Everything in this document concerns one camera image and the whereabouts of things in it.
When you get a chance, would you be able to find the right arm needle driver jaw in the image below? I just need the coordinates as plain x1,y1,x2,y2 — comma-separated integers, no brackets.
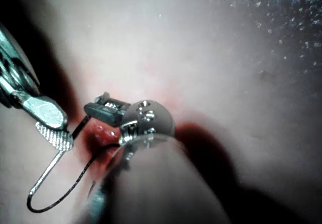
18,92,68,130
35,121,75,152

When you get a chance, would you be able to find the left arm needle driver jaw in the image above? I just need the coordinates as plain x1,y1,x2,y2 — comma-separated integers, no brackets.
84,103,125,127
95,92,132,112

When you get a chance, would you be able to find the left arm needle driver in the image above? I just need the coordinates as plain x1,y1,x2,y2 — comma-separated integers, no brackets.
118,99,176,145

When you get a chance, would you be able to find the black thread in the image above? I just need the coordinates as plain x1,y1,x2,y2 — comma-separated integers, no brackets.
26,143,122,213

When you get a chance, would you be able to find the curved steel needle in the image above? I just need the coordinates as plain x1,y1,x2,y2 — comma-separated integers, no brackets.
27,114,92,197

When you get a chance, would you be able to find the tissue pad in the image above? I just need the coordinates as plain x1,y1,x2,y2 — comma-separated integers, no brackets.
0,0,322,224

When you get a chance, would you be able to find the right arm needle driver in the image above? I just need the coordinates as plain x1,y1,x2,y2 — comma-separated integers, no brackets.
0,22,41,108

